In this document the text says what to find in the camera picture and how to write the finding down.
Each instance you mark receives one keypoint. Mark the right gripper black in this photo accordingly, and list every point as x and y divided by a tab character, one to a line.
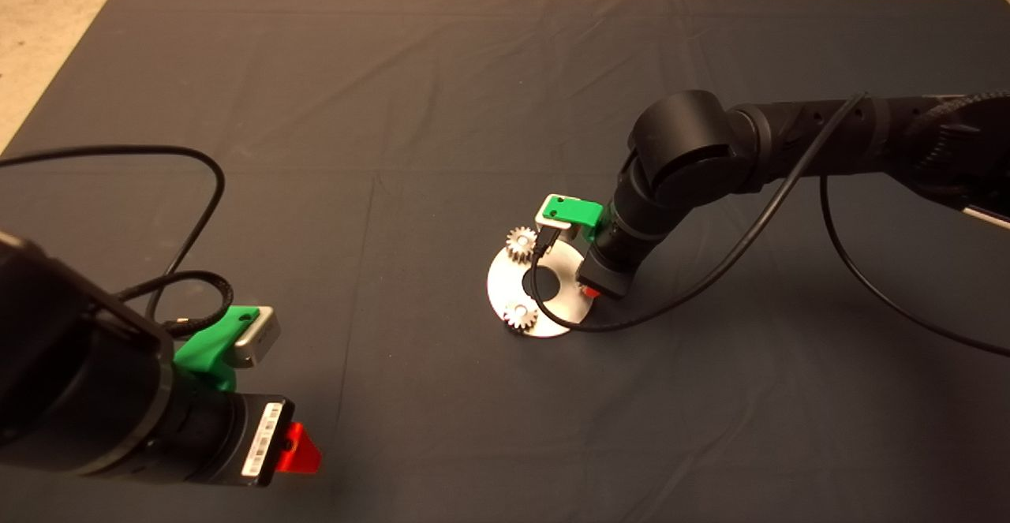
611	267

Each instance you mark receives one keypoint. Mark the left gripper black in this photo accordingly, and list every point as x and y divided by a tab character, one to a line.
256	440

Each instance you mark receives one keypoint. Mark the small steel spur gear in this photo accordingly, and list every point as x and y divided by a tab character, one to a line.
521	243
521	318

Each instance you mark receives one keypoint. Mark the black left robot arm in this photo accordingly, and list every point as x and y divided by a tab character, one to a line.
79	373

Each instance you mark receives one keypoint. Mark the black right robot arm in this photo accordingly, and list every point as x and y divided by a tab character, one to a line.
710	148

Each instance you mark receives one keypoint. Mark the round metal carrier plate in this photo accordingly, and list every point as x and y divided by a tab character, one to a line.
505	290

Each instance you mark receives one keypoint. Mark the dark grey table cloth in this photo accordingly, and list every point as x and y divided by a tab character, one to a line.
473	73

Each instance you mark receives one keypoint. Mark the right green camera mount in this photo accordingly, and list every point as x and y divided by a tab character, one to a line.
576	211

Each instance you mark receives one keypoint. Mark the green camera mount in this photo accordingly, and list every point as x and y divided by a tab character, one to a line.
209	345
576	211

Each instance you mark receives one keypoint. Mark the right silver camera box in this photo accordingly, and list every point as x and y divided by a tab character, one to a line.
548	217

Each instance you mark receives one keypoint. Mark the silver camera box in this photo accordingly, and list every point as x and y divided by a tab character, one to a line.
260	338
548	217

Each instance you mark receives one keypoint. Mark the left silver camera box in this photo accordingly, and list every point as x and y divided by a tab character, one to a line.
260	338

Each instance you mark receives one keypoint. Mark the left green camera mount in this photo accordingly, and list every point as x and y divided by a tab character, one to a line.
209	345

